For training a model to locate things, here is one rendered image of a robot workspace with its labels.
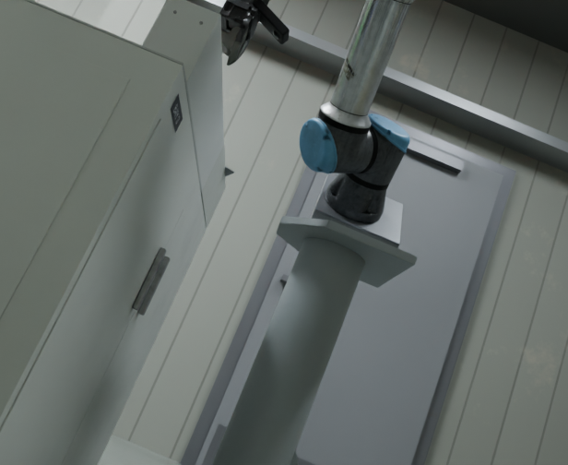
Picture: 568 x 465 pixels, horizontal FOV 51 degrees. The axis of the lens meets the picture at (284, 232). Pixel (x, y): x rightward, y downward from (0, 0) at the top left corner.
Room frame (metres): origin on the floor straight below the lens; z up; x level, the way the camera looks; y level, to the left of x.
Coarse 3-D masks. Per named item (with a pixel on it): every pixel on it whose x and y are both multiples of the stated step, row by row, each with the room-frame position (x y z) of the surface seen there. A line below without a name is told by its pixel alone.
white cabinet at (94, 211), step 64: (0, 0) 0.83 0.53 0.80; (0, 64) 0.83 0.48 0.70; (64, 64) 0.82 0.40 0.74; (128, 64) 0.83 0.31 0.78; (0, 128) 0.83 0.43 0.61; (64, 128) 0.82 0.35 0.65; (128, 128) 0.83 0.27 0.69; (0, 192) 0.82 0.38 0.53; (64, 192) 0.82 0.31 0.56; (128, 192) 0.87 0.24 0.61; (192, 192) 1.33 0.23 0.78; (0, 256) 0.82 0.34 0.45; (64, 256) 0.83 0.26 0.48; (128, 256) 1.04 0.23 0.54; (192, 256) 1.74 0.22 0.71; (0, 320) 0.83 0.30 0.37; (64, 320) 0.87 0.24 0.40; (128, 320) 1.29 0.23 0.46; (0, 384) 0.82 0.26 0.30; (64, 384) 1.03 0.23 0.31; (128, 384) 1.66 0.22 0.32; (0, 448) 0.88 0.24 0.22; (64, 448) 1.26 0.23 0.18
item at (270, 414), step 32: (288, 224) 1.34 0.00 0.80; (320, 224) 1.26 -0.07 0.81; (320, 256) 1.33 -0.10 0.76; (352, 256) 1.33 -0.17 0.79; (384, 256) 1.28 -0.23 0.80; (416, 256) 1.24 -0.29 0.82; (288, 288) 1.37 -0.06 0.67; (320, 288) 1.32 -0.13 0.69; (352, 288) 1.36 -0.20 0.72; (288, 320) 1.34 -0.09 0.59; (320, 320) 1.32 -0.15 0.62; (288, 352) 1.32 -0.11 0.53; (320, 352) 1.34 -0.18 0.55; (256, 384) 1.35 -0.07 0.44; (288, 384) 1.32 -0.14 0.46; (256, 416) 1.33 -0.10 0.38; (288, 416) 1.33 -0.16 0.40; (224, 448) 1.36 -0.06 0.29; (256, 448) 1.32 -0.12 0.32; (288, 448) 1.35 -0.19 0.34
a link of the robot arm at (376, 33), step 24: (384, 0) 0.97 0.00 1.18; (408, 0) 0.96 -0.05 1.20; (360, 24) 1.02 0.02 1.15; (384, 24) 0.99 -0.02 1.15; (360, 48) 1.04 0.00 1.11; (384, 48) 1.03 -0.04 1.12; (360, 72) 1.06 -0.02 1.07; (384, 72) 1.08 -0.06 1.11; (336, 96) 1.12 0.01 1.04; (360, 96) 1.10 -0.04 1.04; (312, 120) 1.16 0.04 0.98; (336, 120) 1.13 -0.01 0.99; (360, 120) 1.13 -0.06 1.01; (312, 144) 1.19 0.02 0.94; (336, 144) 1.15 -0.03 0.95; (360, 144) 1.17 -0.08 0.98; (312, 168) 1.22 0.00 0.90; (336, 168) 1.20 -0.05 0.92; (360, 168) 1.23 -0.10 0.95
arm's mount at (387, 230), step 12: (324, 192) 1.41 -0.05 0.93; (324, 204) 1.36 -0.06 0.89; (396, 204) 1.47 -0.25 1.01; (312, 216) 1.34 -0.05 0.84; (324, 216) 1.34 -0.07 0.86; (336, 216) 1.34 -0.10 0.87; (384, 216) 1.41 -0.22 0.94; (396, 216) 1.43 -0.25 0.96; (360, 228) 1.34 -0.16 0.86; (372, 228) 1.35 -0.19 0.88; (384, 228) 1.37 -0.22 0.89; (396, 228) 1.38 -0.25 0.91; (384, 240) 1.34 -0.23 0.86; (396, 240) 1.34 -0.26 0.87
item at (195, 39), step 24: (168, 0) 0.89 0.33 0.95; (168, 24) 0.89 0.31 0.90; (192, 24) 0.89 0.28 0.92; (216, 24) 0.89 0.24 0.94; (168, 48) 0.89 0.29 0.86; (192, 48) 0.89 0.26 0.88; (216, 48) 0.95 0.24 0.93; (192, 72) 0.89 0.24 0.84; (216, 72) 1.03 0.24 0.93; (192, 96) 0.95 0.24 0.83; (216, 96) 1.12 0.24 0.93; (192, 120) 1.03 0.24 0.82; (216, 120) 1.22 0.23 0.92; (216, 144) 1.34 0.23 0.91
